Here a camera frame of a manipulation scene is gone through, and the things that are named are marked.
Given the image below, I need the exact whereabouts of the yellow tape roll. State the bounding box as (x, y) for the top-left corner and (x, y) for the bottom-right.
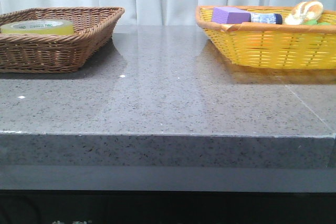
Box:
(1, 19), (75, 35)

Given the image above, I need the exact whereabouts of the purple foam block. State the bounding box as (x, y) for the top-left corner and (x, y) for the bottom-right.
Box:
(211, 6), (251, 24)

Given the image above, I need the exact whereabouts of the brown wicker basket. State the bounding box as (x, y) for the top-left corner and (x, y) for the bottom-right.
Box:
(1, 6), (125, 73)

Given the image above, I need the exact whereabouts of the yellow woven basket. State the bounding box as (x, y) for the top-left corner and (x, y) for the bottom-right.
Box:
(195, 6), (335, 69)

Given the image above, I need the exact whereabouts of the dark labelled bottle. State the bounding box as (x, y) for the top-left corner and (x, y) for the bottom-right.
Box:
(250, 13), (282, 25)

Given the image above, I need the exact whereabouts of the green toy vegetable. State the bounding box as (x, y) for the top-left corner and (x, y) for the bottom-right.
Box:
(303, 19), (331, 26)

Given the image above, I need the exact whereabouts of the toy bread roll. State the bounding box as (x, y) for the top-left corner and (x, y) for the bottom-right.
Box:
(283, 0), (323, 25)

